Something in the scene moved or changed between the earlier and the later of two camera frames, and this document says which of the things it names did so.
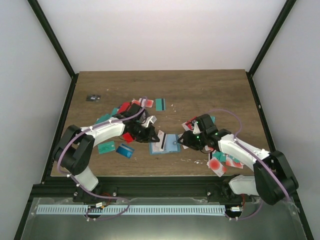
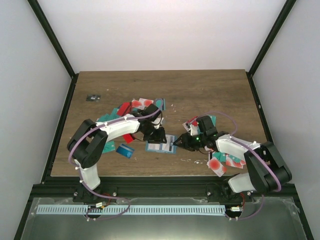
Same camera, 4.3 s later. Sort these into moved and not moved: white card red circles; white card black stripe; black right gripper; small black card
Moved: white card black stripe
Not moved: black right gripper; small black card; white card red circles
